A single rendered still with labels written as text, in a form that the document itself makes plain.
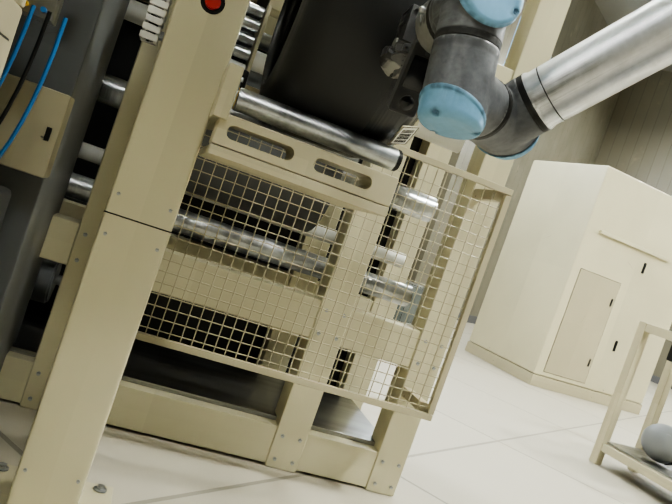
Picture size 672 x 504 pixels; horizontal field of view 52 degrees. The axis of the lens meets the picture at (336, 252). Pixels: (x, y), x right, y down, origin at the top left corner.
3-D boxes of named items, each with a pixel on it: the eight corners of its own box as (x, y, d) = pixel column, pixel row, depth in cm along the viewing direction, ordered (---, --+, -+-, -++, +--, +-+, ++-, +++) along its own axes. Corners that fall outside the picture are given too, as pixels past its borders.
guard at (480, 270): (117, 334, 173) (207, 69, 170) (118, 332, 174) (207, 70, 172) (431, 421, 196) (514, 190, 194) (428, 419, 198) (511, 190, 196)
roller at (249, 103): (235, 83, 129) (227, 105, 130) (235, 86, 125) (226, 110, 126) (400, 148, 138) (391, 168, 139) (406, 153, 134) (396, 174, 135)
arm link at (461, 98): (500, 147, 94) (520, 61, 94) (463, 118, 85) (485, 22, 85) (440, 144, 99) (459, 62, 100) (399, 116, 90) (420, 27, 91)
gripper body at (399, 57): (438, 32, 116) (472, 8, 105) (424, 80, 116) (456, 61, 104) (398, 14, 114) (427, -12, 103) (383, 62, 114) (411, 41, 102)
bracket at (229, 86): (211, 114, 121) (230, 61, 121) (200, 126, 160) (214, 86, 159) (230, 121, 122) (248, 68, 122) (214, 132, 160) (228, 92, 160)
